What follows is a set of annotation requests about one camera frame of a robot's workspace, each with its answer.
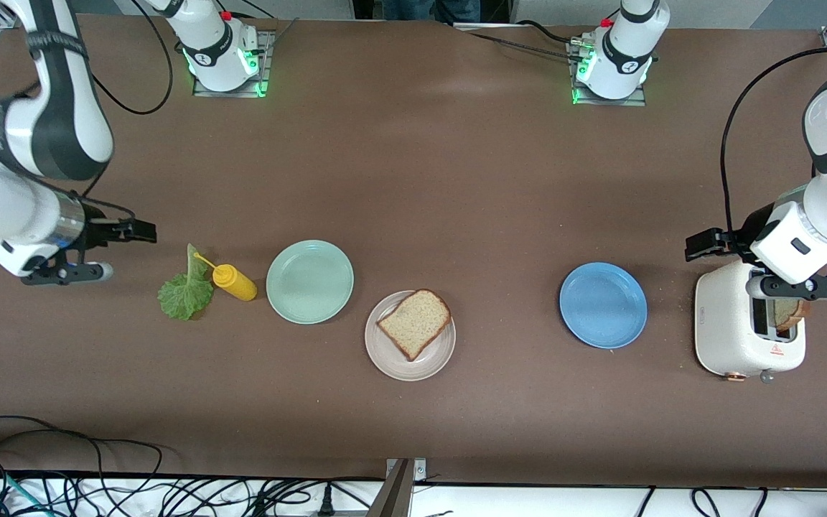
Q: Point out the beige plate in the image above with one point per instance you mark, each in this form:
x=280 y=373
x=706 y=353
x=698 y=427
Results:
x=399 y=362

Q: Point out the grey metal table bracket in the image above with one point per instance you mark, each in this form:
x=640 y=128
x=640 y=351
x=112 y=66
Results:
x=399 y=495

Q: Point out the white two-slot toaster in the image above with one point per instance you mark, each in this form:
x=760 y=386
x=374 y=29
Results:
x=726 y=323

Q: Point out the yellow mustard squeeze bottle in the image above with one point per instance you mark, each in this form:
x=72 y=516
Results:
x=237 y=283

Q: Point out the brown bread slice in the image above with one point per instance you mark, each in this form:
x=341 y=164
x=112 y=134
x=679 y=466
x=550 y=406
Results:
x=413 y=324
x=790 y=314

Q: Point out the black power plug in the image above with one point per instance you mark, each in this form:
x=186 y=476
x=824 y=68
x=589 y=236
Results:
x=326 y=502

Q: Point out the green lettuce leaf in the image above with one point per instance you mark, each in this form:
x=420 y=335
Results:
x=185 y=294

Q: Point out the blue plate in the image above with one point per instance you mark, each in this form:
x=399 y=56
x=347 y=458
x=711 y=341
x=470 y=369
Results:
x=603 y=306

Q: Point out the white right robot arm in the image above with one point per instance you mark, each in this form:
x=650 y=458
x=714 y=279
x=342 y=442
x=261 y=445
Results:
x=62 y=108

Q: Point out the mint green plate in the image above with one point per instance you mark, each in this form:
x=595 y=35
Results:
x=309 y=282

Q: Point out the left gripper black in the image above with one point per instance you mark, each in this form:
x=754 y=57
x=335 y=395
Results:
x=738 y=239

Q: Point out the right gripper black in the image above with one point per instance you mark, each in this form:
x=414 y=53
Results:
x=100 y=232

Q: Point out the person in blue jeans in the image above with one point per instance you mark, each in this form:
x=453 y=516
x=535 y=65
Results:
x=431 y=8

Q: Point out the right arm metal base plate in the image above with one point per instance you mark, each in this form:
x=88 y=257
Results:
x=265 y=43

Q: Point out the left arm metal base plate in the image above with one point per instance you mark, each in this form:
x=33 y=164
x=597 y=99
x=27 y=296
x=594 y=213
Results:
x=632 y=101

